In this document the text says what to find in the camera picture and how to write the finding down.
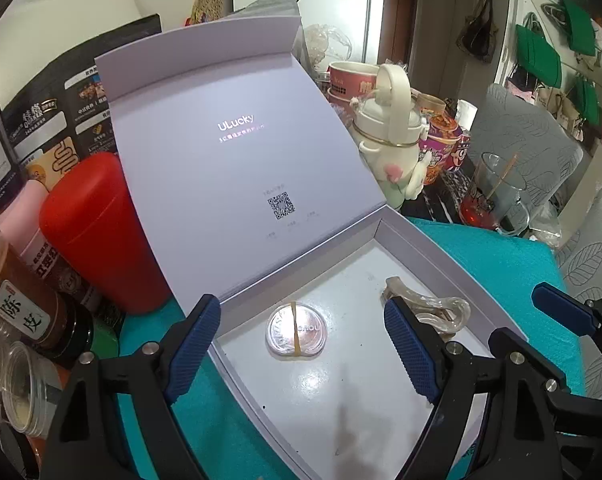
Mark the brown wooden door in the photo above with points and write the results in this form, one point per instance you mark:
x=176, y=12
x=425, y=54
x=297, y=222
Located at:
x=398, y=15

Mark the white hinged gift box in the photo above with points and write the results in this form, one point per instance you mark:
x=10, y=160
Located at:
x=231, y=160

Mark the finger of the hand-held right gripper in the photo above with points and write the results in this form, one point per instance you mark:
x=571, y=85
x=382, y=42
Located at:
x=588, y=405
x=563, y=307

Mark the translucent beige hair clip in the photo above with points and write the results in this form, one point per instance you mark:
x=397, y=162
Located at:
x=456, y=310

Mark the red plastic cup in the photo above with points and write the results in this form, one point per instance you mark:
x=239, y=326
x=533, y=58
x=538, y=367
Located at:
x=101, y=225

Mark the grey leaf-patterned chair cover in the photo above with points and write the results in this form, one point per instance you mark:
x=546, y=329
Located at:
x=521, y=125
x=591, y=255

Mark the glass measuring pitcher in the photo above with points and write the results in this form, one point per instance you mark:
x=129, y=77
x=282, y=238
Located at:
x=501, y=195

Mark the grey padded pouch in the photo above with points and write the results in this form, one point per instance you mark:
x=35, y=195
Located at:
x=276, y=10

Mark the pink paper noodle bowl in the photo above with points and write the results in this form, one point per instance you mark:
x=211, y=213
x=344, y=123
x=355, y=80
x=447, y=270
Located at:
x=346, y=80

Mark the pink bottle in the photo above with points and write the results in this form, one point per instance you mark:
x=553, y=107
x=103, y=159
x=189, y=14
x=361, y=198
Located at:
x=23, y=220

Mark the round clear compact case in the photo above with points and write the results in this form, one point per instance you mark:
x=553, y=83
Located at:
x=311, y=332

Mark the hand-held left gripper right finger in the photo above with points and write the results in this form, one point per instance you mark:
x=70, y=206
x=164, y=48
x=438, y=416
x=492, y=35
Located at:
x=411, y=355

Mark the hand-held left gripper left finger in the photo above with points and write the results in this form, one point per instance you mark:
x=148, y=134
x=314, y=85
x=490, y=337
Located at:
x=196, y=345

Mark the cream water bottle with plush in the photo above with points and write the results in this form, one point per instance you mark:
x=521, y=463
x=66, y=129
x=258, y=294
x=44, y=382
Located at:
x=386, y=125

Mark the clear plastic bag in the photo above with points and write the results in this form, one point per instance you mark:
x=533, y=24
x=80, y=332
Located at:
x=328, y=45

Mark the amber jar with white label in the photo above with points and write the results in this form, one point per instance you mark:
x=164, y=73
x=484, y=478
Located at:
x=26, y=310

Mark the green tote bag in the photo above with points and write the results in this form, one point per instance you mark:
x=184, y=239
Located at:
x=578, y=22
x=588, y=102
x=538, y=55

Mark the teal bubble mailer mat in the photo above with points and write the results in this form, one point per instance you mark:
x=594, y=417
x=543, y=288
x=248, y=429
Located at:
x=481, y=260

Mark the black printed food bag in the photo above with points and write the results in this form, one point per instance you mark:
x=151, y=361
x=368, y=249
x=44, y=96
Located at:
x=46, y=105

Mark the dark hanging handbag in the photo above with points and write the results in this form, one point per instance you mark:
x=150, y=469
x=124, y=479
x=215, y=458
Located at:
x=476, y=35

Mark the purple instant noodle cup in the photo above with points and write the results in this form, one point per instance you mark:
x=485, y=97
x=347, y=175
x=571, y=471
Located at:
x=446, y=155

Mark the white refrigerator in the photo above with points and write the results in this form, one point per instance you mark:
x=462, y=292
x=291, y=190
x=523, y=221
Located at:
x=331, y=0

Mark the clear plastic jar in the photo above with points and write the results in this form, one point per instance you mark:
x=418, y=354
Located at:
x=26, y=390

